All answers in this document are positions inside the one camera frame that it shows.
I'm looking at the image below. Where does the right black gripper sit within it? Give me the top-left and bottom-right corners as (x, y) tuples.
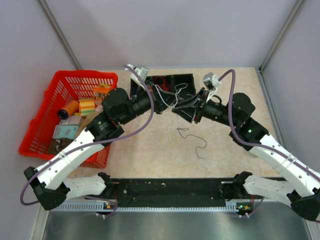
(172, 88), (238, 128)

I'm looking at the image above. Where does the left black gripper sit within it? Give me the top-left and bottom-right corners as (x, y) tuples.
(119, 80), (179, 126)

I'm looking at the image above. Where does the white wire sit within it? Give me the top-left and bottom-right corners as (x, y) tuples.
(153, 84), (181, 133)
(174, 82), (189, 97)

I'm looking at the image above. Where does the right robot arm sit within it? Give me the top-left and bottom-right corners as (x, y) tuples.
(172, 88), (320, 222)

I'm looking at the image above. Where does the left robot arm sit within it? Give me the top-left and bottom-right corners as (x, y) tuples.
(24, 82), (177, 211)

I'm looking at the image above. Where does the black three-compartment tray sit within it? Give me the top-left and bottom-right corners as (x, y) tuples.
(129, 73), (197, 111)

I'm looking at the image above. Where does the orange snack package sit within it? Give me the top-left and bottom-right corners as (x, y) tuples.
(93, 83), (112, 106)

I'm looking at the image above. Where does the pink wrapped package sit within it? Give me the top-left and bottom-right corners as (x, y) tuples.
(95, 104), (104, 113)

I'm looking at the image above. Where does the yellow green striped roll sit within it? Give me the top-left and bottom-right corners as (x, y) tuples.
(78, 98), (96, 117)

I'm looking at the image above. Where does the brown cardboard box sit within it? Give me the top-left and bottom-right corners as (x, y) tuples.
(75, 112), (99, 138)

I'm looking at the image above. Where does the orange black cylinder can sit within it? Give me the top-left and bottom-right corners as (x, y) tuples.
(57, 100), (79, 120)

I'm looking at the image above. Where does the pink white box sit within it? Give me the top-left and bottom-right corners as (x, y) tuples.
(59, 115), (85, 126)

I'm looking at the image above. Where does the red plastic basket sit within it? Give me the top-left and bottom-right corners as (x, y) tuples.
(18, 70), (118, 161)

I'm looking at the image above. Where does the teal small box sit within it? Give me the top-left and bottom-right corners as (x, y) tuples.
(52, 124), (79, 140)

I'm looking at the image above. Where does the brown furry item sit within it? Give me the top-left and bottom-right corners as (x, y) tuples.
(47, 138), (73, 155)

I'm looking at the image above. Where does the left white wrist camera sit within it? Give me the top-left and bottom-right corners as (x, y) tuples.
(124, 64), (150, 89)

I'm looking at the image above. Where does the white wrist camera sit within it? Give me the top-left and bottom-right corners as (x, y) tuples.
(202, 72), (221, 102)
(124, 64), (150, 89)

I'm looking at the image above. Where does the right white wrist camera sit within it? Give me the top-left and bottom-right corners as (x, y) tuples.
(202, 72), (221, 102)

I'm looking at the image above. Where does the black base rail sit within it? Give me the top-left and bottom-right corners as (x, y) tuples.
(84, 177), (265, 208)

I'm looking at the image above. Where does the white slotted cable duct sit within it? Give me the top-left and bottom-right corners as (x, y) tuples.
(51, 201), (117, 211)

